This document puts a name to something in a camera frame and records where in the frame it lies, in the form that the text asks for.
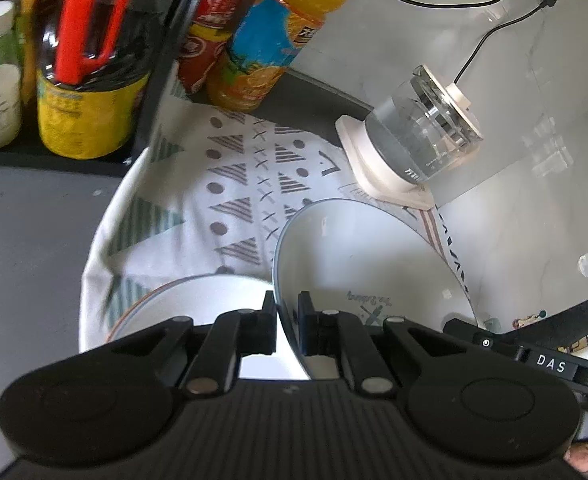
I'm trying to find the orange juice bottle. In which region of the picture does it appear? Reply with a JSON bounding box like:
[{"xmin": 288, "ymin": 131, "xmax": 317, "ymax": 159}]
[{"xmin": 206, "ymin": 0, "xmax": 359, "ymax": 113}]

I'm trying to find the cream kettle base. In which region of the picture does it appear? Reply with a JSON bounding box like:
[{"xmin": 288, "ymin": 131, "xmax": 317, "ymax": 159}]
[{"xmin": 335, "ymin": 115, "xmax": 435, "ymax": 208}]

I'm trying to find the white geometric patterned cloth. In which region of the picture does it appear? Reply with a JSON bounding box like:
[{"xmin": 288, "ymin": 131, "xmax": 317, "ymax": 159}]
[{"xmin": 78, "ymin": 60, "xmax": 475, "ymax": 356}]

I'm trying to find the white plate with crossed-utensils print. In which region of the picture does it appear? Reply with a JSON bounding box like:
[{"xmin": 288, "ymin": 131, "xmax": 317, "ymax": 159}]
[{"xmin": 271, "ymin": 199, "xmax": 477, "ymax": 381}]

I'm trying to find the white plate with script print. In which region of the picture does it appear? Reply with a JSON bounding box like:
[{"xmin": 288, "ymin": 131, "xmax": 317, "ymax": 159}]
[{"xmin": 124, "ymin": 280, "xmax": 307, "ymax": 381}]

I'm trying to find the black storage rack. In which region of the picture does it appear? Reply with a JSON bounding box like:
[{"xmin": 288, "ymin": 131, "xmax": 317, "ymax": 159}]
[{"xmin": 0, "ymin": 0, "xmax": 209, "ymax": 178}]

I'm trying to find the glass kettle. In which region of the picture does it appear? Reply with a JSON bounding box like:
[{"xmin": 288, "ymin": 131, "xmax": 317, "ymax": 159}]
[{"xmin": 364, "ymin": 65, "xmax": 485, "ymax": 191}]

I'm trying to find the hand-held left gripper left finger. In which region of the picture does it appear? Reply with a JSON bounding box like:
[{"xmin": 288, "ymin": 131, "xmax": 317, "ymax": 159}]
[{"xmin": 102, "ymin": 290, "xmax": 279, "ymax": 397}]

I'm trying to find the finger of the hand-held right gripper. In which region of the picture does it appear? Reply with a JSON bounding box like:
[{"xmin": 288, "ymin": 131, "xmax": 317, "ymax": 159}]
[{"xmin": 443, "ymin": 316, "xmax": 525, "ymax": 362}]

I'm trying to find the red soda bottle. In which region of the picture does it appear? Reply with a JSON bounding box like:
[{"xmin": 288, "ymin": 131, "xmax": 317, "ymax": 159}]
[{"xmin": 176, "ymin": 0, "xmax": 261, "ymax": 96}]

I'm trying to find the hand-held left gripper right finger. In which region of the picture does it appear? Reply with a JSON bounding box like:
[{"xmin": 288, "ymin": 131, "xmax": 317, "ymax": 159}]
[{"xmin": 296, "ymin": 291, "xmax": 481, "ymax": 397}]

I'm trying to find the dark sauce bottle red handle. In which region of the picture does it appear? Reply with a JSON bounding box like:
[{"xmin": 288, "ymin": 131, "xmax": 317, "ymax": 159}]
[{"xmin": 21, "ymin": 0, "xmax": 152, "ymax": 161}]

